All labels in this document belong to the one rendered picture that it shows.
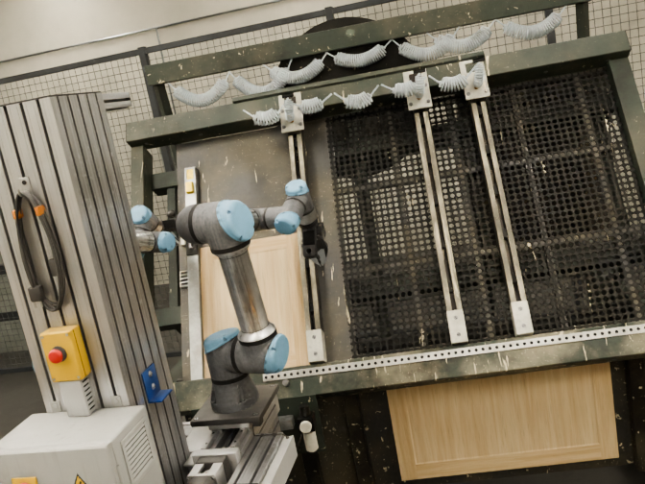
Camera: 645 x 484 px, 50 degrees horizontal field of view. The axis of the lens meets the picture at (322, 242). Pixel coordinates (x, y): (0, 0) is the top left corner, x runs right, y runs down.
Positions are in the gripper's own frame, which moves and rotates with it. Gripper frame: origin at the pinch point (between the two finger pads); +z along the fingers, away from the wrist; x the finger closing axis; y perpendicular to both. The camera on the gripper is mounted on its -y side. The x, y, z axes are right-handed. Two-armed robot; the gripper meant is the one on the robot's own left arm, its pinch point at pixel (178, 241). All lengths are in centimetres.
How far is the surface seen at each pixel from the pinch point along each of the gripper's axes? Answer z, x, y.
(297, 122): 1, -25, -68
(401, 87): -10, -10, -112
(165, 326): 15.9, 24.6, 22.4
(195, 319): 8.1, 31.3, 7.7
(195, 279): 8.1, 15.5, 1.3
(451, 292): 6, 71, -89
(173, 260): 17.1, -1.7, 8.8
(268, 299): 10.4, 37.4, -22.8
